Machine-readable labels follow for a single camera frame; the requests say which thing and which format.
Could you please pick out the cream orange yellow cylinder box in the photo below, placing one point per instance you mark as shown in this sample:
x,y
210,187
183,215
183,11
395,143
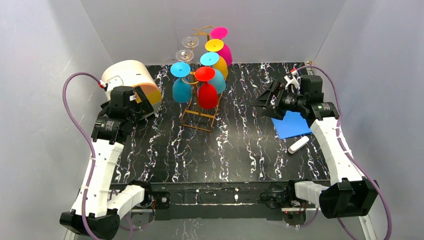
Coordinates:
x,y
135,74

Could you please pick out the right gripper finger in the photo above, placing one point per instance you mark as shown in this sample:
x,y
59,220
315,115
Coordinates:
x,y
269,92
275,110

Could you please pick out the magenta wine glass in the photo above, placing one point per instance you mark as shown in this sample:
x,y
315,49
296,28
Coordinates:
x,y
220,33

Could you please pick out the clear wine glass front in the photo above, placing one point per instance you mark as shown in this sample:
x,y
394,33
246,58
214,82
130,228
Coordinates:
x,y
184,55

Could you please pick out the blue flat sheet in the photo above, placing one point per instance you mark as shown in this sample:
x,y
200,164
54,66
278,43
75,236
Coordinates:
x,y
292,125

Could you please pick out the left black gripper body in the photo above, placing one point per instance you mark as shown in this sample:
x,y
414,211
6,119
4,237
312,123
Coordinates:
x,y
142,102

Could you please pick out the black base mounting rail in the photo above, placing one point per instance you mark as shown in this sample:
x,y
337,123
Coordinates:
x,y
223,200

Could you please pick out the clear wine glass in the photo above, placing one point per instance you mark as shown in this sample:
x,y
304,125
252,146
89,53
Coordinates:
x,y
190,42
184,55

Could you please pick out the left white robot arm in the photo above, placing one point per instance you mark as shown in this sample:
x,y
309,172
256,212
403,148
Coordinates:
x,y
97,211

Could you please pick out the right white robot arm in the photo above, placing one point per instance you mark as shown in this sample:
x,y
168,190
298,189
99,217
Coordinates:
x,y
351,194

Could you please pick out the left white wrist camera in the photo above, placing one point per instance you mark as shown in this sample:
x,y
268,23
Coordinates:
x,y
113,82

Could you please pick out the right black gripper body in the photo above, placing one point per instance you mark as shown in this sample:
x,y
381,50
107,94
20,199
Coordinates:
x,y
274,99

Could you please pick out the light blue wine glass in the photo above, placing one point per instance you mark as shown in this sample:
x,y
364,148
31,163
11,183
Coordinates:
x,y
218,81
181,91

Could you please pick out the yellow wine glass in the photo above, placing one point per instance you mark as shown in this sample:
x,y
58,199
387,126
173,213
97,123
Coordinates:
x,y
215,46

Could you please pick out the red wine glass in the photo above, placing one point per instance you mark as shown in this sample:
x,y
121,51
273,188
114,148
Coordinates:
x,y
207,93

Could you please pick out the small white rectangular device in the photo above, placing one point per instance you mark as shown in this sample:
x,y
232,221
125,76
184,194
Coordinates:
x,y
298,144

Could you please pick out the clear wine glass rear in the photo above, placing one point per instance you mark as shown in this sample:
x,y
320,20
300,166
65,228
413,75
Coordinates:
x,y
190,42

